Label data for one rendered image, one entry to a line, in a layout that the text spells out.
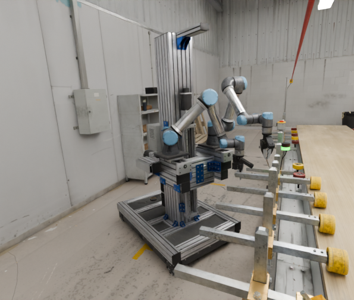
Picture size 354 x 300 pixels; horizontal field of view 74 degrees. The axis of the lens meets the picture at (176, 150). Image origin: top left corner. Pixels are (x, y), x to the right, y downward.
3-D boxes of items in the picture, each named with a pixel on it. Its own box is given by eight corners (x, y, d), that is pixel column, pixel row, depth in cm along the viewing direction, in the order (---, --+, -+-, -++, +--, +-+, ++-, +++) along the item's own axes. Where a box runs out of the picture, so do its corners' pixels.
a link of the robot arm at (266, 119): (267, 111, 179) (275, 112, 171) (266, 125, 182) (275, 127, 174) (259, 112, 176) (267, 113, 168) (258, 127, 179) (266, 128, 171)
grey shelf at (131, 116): (125, 181, 430) (116, 95, 394) (151, 167, 509) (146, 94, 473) (146, 184, 411) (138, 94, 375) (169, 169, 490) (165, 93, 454)
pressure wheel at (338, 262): (325, 252, 87) (326, 274, 82) (328, 242, 82) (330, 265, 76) (344, 256, 84) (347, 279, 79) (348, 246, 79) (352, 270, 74)
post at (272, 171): (265, 256, 121) (269, 168, 109) (265, 252, 124) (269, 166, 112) (272, 258, 119) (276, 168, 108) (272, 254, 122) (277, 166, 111)
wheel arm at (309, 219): (215, 209, 122) (215, 203, 121) (217, 206, 125) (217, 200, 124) (328, 228, 101) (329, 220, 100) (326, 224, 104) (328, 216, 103)
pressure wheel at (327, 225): (320, 212, 101) (318, 213, 108) (320, 231, 99) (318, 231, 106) (337, 215, 99) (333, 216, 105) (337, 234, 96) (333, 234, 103)
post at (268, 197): (259, 299, 99) (263, 194, 88) (260, 292, 102) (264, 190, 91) (268, 301, 98) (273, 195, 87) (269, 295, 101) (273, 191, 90)
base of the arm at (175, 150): (159, 153, 201) (157, 141, 199) (173, 150, 209) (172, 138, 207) (168, 156, 189) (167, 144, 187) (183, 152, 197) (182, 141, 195)
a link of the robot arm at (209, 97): (170, 145, 191) (218, 96, 184) (170, 149, 177) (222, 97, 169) (159, 135, 189) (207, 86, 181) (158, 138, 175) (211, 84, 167)
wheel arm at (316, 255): (199, 236, 100) (199, 228, 99) (201, 231, 103) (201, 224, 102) (338, 266, 79) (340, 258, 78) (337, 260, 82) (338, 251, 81)
